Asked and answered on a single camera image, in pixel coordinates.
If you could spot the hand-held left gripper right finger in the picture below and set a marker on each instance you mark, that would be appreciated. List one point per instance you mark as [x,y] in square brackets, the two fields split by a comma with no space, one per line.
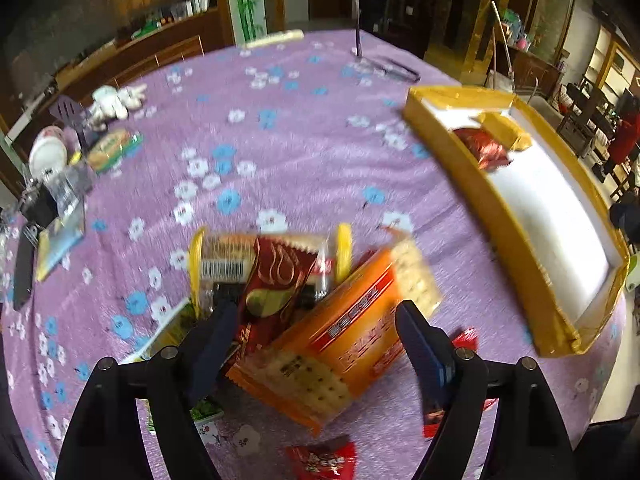
[420,350]

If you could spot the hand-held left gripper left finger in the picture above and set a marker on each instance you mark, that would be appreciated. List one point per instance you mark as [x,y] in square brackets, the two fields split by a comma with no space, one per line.
[215,345]

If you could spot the green snack packet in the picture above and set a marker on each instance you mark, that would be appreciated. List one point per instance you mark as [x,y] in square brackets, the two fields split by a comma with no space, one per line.
[172,327]

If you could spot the orange cracker packet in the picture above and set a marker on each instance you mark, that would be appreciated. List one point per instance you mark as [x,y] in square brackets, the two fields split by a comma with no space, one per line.
[350,320]

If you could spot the dark red swirl-print packet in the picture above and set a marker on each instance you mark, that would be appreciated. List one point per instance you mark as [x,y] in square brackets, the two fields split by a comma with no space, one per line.
[275,285]

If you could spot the clear cracker packet yellow ends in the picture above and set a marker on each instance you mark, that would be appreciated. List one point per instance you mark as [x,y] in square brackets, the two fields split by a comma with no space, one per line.
[225,255]

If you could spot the yellow cardboard box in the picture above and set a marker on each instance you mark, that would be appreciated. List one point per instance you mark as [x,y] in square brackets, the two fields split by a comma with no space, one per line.
[500,225]

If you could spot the small red snack packet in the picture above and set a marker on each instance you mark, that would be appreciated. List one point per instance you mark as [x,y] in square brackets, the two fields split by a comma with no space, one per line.
[467,338]
[322,460]
[432,417]

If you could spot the blue and yellow packet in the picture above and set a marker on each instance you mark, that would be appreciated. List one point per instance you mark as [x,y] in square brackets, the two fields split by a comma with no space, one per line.
[60,240]

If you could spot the purple floral tablecloth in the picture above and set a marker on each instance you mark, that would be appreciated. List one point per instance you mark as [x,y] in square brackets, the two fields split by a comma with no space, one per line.
[300,160]

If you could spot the shiny red snack packet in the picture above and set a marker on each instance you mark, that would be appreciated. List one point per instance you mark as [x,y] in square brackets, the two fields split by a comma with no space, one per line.
[482,150]

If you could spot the clear glass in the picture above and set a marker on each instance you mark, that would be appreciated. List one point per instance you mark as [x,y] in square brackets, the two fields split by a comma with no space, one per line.
[70,187]

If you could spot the green and yellow biscuit packet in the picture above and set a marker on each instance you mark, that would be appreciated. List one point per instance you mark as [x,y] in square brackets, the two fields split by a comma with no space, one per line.
[112,147]

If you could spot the black box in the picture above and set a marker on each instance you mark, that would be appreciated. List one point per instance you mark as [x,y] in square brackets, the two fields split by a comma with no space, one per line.
[40,207]

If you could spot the yellow snack packet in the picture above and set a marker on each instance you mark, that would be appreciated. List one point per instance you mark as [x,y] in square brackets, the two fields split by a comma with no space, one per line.
[505,130]

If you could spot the white bowl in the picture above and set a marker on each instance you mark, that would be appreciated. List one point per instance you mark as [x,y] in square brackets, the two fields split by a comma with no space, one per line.
[47,152]

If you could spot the white plush toy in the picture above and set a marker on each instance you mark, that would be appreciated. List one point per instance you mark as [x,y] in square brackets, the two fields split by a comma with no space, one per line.
[112,102]

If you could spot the black thin tool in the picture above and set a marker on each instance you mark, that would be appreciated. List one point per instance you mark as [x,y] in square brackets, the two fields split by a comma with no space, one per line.
[397,69]

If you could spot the dark wooden chair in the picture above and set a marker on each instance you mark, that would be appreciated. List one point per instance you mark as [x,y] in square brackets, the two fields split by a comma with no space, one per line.
[585,115]

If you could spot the wooden sideboard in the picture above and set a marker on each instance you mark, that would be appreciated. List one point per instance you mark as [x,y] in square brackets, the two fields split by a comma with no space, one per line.
[150,55]

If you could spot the wooden counter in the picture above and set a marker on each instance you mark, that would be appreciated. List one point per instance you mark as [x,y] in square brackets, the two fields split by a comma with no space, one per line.
[537,70]

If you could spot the beige long bar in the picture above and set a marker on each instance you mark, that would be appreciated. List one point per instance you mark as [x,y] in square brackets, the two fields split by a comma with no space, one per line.
[272,39]

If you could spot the white pole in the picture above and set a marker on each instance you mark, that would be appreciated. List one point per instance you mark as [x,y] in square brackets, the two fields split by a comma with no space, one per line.
[502,40]

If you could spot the dark upright pole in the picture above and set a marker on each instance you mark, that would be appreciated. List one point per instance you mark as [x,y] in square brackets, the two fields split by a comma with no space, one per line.
[358,25]

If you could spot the gold pillar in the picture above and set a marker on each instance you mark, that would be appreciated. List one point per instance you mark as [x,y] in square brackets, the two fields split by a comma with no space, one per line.
[475,20]

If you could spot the row of bottles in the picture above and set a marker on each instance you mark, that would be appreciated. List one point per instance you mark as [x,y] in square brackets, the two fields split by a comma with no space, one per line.
[175,12]

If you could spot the carved wooden chair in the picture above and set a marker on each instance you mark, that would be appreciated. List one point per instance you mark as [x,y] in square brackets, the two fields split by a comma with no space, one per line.
[407,5]

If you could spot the bamboo wall scroll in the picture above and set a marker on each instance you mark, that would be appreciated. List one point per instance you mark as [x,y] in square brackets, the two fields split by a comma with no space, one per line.
[246,0]

